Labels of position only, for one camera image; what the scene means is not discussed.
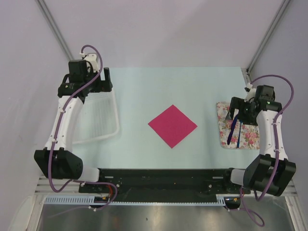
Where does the dark blue knife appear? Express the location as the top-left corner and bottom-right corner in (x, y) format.
(227, 115), (238, 145)

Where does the blue metallic fork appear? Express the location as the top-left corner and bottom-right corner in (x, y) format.
(236, 121), (242, 149)

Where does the pink paper napkin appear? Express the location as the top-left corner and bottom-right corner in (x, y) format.
(148, 105), (197, 149)

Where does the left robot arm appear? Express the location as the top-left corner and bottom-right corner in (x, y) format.
(34, 59), (113, 193)

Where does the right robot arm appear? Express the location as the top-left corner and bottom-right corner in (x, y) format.
(222, 83), (296, 196)

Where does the floral cloth mat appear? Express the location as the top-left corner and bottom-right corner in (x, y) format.
(216, 102), (259, 150)

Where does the white plastic basket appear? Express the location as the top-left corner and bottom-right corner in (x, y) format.
(73, 90), (120, 144)

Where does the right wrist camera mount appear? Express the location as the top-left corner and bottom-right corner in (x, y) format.
(244, 83), (256, 102)

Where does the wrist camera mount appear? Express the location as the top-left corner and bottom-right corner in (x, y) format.
(79, 52), (99, 73)
(244, 83), (256, 102)

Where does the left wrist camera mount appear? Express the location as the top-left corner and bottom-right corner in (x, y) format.
(79, 52), (99, 73)

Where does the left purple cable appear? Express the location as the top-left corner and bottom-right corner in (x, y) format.
(49, 44), (118, 213)

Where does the purple cable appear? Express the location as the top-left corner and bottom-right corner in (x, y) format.
(239, 75), (295, 227)
(49, 44), (118, 213)

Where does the white slotted cable duct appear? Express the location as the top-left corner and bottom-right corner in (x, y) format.
(44, 195), (226, 206)

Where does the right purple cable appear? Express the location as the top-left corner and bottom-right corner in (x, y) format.
(239, 75), (295, 227)

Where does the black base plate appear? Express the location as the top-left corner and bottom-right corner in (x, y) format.
(78, 167), (251, 203)

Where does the aluminium frame rail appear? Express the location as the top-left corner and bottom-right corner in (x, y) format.
(34, 177), (81, 195)

